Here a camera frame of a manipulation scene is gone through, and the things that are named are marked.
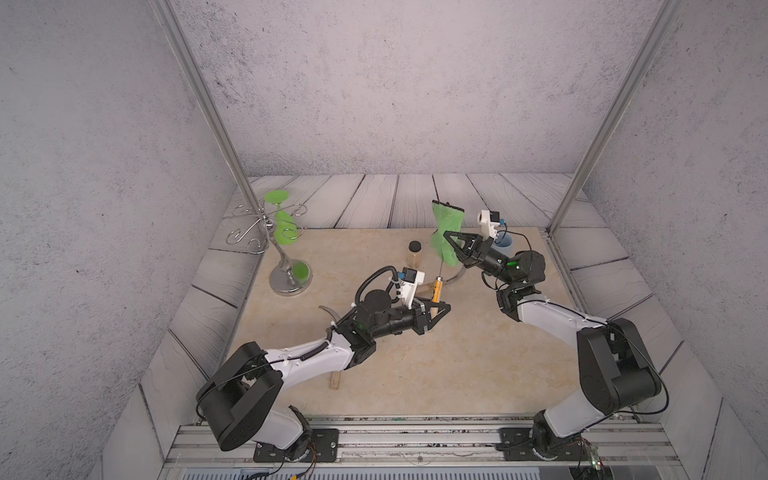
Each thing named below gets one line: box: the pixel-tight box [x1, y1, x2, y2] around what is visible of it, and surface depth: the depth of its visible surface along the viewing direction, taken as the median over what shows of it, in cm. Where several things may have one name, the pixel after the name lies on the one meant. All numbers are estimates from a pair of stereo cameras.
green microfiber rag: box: [430, 200, 464, 267], surface depth 71 cm
